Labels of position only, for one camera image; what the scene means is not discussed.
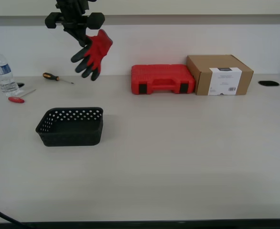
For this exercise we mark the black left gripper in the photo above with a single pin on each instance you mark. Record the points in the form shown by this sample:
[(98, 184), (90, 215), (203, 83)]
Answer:
[(95, 21)]

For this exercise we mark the red and black work glove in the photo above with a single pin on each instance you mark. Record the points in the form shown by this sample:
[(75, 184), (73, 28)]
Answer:
[(97, 52)]

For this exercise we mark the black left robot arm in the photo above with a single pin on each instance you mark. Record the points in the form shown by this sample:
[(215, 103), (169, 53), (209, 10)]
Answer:
[(70, 7)]

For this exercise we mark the black plastic lattice basket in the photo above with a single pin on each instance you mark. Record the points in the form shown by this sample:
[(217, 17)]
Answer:
[(70, 133)]

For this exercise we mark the orange and black screwdriver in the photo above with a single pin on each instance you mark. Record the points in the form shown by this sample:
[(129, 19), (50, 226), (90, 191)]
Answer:
[(49, 76)]

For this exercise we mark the clear plastic water bottle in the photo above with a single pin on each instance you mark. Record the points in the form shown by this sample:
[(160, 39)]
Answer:
[(2, 71)]

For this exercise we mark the red plastic tool case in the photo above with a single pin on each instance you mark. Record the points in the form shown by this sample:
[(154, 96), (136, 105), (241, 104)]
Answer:
[(161, 76)]

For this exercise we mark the cardboard box with white label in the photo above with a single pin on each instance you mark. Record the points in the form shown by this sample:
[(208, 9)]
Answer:
[(202, 76)]

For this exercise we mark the grey wall trim strip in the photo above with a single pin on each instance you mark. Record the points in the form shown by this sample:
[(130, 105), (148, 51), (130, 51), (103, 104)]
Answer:
[(178, 20)]

